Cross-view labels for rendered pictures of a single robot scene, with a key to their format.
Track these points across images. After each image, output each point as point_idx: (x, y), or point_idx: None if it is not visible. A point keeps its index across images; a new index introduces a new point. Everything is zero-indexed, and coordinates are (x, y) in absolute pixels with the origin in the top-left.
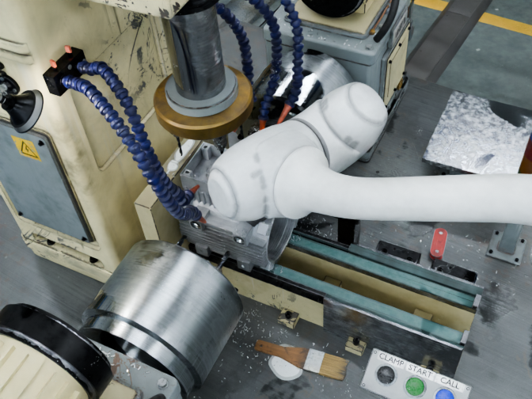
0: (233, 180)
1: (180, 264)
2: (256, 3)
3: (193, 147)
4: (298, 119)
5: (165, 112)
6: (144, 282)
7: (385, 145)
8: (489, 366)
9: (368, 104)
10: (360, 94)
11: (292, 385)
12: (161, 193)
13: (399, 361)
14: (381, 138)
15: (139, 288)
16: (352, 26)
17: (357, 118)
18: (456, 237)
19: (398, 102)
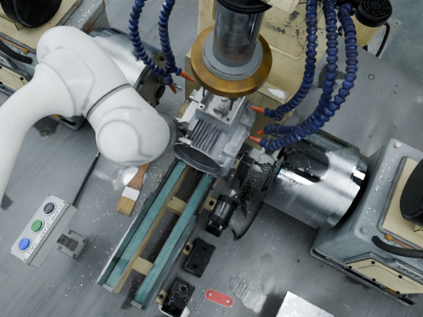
0: (45, 35)
1: (128, 72)
2: (325, 86)
3: None
4: (116, 90)
5: (210, 29)
6: (116, 51)
7: (329, 272)
8: (111, 314)
9: (111, 139)
10: (119, 131)
11: (116, 179)
12: (130, 31)
13: (53, 217)
14: (337, 270)
15: (111, 49)
16: (392, 217)
17: (98, 129)
18: (226, 315)
19: (381, 292)
